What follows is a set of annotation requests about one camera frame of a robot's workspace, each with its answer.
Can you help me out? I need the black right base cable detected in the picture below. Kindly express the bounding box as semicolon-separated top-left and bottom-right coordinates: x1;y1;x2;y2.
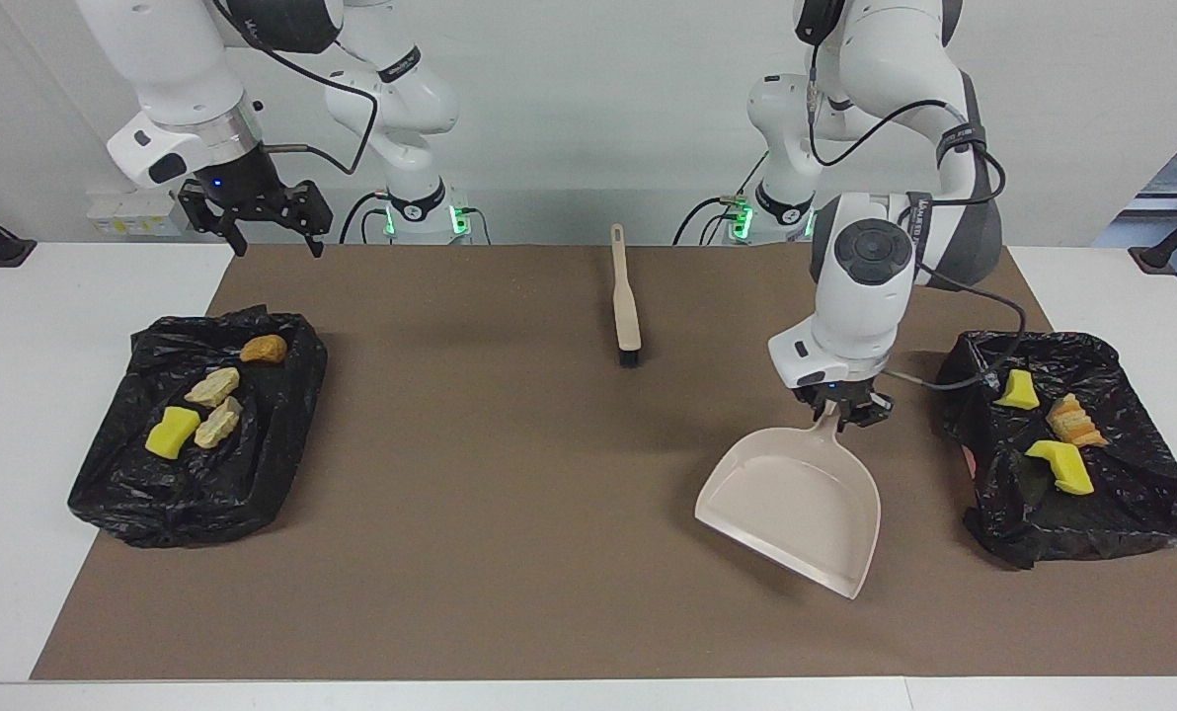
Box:
339;191;392;245

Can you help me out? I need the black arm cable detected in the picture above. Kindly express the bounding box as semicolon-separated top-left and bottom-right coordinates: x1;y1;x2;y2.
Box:
211;0;382;177
804;44;1031;392

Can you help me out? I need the white box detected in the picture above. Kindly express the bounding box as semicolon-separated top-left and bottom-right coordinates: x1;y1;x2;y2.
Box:
85;189;195;238

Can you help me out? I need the large yellow sponge piece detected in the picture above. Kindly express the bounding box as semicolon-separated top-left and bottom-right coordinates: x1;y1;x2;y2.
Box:
144;405;202;461

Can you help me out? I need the beige hand brush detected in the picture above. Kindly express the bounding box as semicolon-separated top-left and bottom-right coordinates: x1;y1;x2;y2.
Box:
610;223;644;369

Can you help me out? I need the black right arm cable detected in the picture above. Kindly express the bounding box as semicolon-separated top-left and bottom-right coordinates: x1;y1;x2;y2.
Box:
211;0;382;177

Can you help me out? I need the green-topped yellow sponge piece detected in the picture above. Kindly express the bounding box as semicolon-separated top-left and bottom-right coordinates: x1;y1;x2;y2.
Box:
1025;439;1096;496

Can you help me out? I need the brown paper table mat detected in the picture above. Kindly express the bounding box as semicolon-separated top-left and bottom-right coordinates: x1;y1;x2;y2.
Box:
31;244;1177;682

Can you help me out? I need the small notched yellow sponge piece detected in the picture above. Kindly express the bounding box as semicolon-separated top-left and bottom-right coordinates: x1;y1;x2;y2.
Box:
993;369;1043;411

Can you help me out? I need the small croissant pastry piece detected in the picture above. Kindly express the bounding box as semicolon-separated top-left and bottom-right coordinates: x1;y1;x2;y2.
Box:
194;396;245;450
184;366;242;409

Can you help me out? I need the orange striped croissant roll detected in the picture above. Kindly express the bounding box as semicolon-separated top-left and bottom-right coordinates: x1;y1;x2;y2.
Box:
1046;393;1109;448

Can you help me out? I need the black left base cable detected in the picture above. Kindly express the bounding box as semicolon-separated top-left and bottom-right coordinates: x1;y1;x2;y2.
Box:
672;194;747;246

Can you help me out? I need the black base cable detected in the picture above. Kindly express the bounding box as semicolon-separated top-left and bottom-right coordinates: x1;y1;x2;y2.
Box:
672;194;747;246
339;191;392;245

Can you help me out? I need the black trash bag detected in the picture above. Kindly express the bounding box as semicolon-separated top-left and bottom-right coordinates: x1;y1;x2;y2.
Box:
936;330;1177;571
67;303;329;549

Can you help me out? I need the beige plastic dustpan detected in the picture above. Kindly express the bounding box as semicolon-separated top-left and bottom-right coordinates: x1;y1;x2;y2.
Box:
694;400;883;601

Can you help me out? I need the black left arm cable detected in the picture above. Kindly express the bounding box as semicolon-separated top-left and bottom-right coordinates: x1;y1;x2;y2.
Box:
804;44;1031;392

